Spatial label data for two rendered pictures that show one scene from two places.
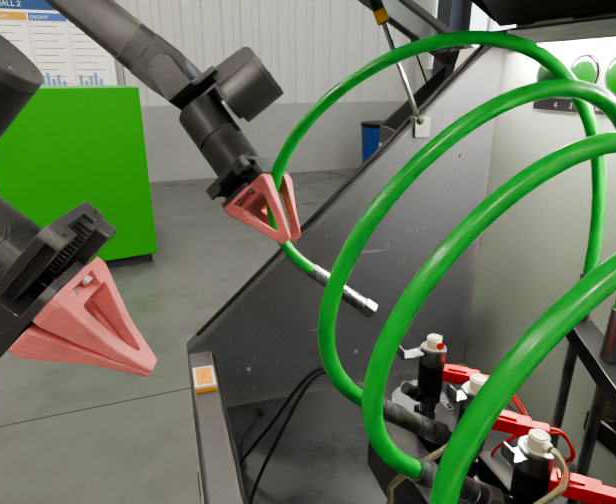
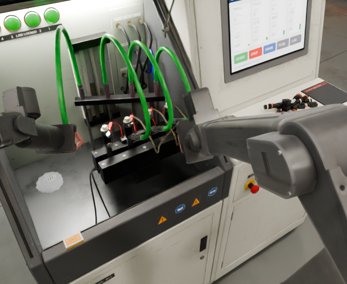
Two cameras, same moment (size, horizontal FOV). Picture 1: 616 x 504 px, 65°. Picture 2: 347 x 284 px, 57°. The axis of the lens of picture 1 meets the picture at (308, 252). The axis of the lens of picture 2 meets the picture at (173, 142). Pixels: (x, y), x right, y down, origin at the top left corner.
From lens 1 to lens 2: 93 cm
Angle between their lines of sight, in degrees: 88
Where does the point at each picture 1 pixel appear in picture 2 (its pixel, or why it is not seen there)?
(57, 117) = not seen: outside the picture
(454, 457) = not seen: hidden behind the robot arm
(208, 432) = (110, 225)
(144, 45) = (5, 123)
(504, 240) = not seen: hidden behind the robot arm
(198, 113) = (40, 129)
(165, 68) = (24, 123)
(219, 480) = (134, 212)
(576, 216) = (39, 74)
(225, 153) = (58, 133)
